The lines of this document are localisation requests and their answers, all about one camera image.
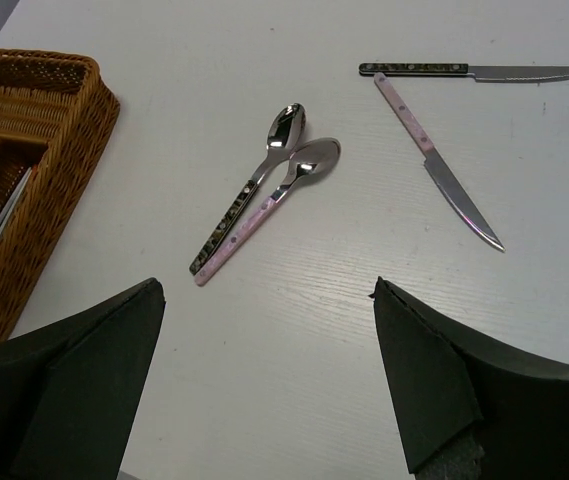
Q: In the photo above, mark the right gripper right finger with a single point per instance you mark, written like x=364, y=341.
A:
x=469, y=406

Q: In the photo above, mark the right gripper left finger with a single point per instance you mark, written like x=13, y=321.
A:
x=69, y=391

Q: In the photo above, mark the brown wicker cutlery tray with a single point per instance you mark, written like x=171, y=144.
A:
x=56, y=116

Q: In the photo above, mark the pink handled table knife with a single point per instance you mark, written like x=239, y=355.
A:
x=443, y=177

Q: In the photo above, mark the pink handled spoon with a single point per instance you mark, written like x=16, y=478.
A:
x=311, y=159

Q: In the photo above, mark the dark handled spoon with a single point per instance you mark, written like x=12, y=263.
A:
x=284, y=134

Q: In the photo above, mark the dark handled table knife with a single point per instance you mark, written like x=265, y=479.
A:
x=486, y=74

